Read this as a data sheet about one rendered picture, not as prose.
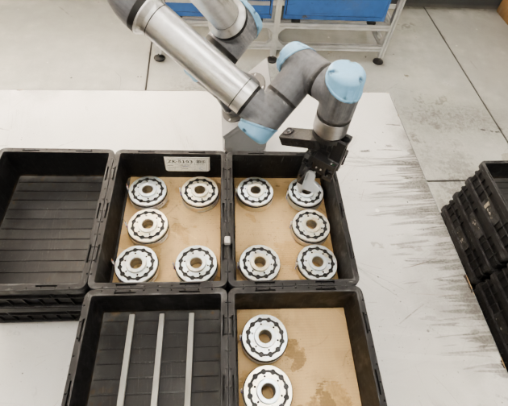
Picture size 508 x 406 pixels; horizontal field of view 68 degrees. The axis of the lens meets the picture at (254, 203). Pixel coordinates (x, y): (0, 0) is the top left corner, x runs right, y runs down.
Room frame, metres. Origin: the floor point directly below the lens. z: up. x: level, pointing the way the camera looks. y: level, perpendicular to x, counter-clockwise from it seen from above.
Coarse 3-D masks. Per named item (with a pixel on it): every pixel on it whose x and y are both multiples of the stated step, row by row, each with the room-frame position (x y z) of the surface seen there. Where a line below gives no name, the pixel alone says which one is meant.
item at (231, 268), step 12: (228, 156) 0.69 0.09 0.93; (276, 156) 0.72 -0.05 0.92; (288, 156) 0.72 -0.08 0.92; (300, 156) 0.73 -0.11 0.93; (228, 168) 0.65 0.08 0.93; (228, 180) 0.61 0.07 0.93; (336, 180) 0.65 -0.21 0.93; (228, 192) 0.57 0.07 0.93; (336, 192) 0.61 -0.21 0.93; (228, 204) 0.53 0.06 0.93; (228, 216) 0.50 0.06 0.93; (228, 228) 0.46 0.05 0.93; (348, 240) 0.47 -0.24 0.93; (228, 252) 0.40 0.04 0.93; (348, 252) 0.44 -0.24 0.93; (228, 264) 0.37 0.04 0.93; (228, 276) 0.34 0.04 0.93
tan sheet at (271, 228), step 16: (240, 208) 0.59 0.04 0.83; (272, 208) 0.61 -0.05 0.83; (288, 208) 0.61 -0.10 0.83; (320, 208) 0.63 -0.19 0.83; (240, 224) 0.54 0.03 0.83; (256, 224) 0.55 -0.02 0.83; (272, 224) 0.55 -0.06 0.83; (288, 224) 0.56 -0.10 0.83; (240, 240) 0.49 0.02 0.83; (256, 240) 0.50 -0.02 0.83; (272, 240) 0.50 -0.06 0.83; (288, 240) 0.51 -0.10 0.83; (288, 256) 0.46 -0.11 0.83; (288, 272) 0.41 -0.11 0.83; (336, 272) 0.43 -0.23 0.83
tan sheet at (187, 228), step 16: (176, 192) 0.62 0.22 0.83; (128, 208) 0.55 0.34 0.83; (160, 208) 0.56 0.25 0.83; (176, 208) 0.56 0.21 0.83; (176, 224) 0.51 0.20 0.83; (192, 224) 0.52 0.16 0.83; (208, 224) 0.53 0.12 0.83; (128, 240) 0.45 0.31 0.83; (176, 240) 0.46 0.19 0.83; (192, 240) 0.47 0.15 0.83; (208, 240) 0.48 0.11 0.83; (160, 256) 0.41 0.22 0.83; (176, 256) 0.42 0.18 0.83; (160, 272) 0.37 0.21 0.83
